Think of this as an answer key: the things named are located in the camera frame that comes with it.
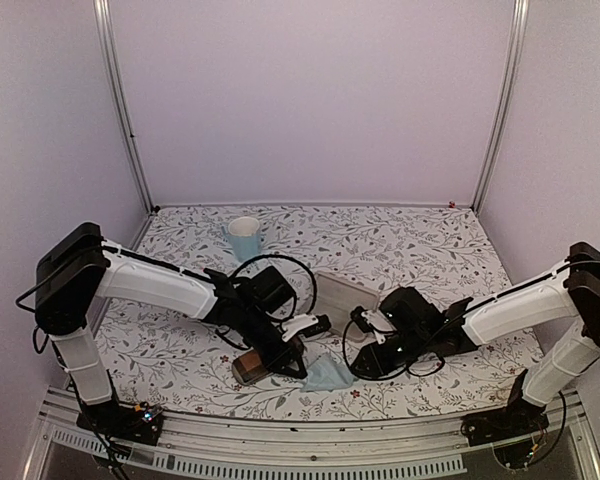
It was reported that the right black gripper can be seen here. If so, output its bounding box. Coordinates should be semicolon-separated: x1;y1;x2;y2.
350;328;431;379

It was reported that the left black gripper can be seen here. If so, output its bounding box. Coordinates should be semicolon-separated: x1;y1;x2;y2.
238;308;308;380

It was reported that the small blue cloth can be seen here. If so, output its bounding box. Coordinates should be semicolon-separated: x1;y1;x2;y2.
300;354;357;392

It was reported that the brown plaid glasses case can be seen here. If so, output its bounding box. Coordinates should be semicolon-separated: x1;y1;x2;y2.
231;349;276;386

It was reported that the pink glasses case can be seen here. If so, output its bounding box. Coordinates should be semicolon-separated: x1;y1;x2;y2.
313;272;380;335

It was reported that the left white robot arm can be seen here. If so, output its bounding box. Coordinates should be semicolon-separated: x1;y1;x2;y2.
15;222;306;434

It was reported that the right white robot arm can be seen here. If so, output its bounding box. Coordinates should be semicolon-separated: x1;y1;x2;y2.
347;242;600;436

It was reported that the light blue mug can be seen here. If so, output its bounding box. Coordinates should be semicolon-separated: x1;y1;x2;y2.
222;216;261;262

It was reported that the right black cable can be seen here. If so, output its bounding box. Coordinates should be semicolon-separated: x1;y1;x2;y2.
342;319;446;384

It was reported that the black cable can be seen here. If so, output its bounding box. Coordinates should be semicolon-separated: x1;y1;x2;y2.
342;319;446;384
228;253;319;321

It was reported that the left black cable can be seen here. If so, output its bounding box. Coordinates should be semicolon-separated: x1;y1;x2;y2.
228;253;319;321

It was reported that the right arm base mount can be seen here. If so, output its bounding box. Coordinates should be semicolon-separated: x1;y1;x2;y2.
460;370;549;446

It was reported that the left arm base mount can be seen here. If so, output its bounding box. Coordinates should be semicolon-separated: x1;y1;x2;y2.
76;393;164;446

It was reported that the front aluminium rail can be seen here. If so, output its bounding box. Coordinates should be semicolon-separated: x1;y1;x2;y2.
23;388;600;479

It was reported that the right aluminium frame post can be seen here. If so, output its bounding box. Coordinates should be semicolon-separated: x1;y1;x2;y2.
471;0;530;217

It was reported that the aluminium frame post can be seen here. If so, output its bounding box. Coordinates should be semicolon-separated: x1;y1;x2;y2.
471;0;530;217
93;0;154;214

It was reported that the left aluminium frame post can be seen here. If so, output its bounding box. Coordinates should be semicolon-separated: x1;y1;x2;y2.
93;0;154;214

